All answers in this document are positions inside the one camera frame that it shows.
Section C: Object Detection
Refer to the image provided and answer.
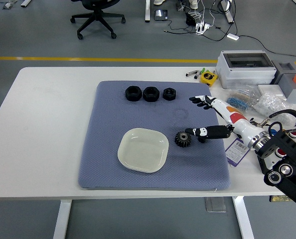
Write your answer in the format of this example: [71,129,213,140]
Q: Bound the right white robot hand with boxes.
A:
[184,95,263,147]

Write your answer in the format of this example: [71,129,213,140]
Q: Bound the large black gear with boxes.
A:
[174,131,194,148]

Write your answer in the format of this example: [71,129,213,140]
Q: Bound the white flat box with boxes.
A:
[257,84,288,100]

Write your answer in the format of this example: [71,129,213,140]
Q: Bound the small black hex nut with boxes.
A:
[162,87,177,101]

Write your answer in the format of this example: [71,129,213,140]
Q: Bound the yellow parts box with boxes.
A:
[269,195,296,203]

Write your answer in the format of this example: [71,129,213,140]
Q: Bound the large black hex nut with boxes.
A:
[143,86,160,103]
[125,85,142,102]

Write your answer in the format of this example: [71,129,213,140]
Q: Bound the bag of blue resistors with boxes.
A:
[225,86,260,117]

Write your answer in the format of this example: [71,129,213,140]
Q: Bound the purple label card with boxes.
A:
[224,137,253,168]

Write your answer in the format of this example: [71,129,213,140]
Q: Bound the clear plastic parts bag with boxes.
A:
[254,91,296,127]

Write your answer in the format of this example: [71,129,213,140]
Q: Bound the yellow tape measure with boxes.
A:
[200,71,218,87]

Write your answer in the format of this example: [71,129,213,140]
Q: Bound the dark grey square holder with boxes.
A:
[272,60,296,85]

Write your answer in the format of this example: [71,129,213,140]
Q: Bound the grey floor plate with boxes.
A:
[204,197,227,213]

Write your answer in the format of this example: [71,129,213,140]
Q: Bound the white power strip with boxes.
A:
[195,22,211,35]

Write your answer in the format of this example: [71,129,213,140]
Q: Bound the white table leg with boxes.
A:
[52,200,72,239]
[232,196,255,239]

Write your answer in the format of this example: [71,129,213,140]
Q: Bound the white square plate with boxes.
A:
[117,127,169,174]

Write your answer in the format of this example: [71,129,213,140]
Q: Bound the black power adapter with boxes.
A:
[186,12,197,27]

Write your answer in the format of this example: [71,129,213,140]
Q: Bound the blue-grey textured mat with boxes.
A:
[77,80,231,192]

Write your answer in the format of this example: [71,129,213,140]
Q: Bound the black desk phone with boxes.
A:
[154,9,169,21]

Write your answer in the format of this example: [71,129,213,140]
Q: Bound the black office chair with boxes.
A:
[70,0,127,40]

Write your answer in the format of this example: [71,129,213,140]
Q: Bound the grey electrical enclosure box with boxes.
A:
[215,50,278,90]

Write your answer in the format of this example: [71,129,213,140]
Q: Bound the black floor cable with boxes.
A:
[239,34,296,62]

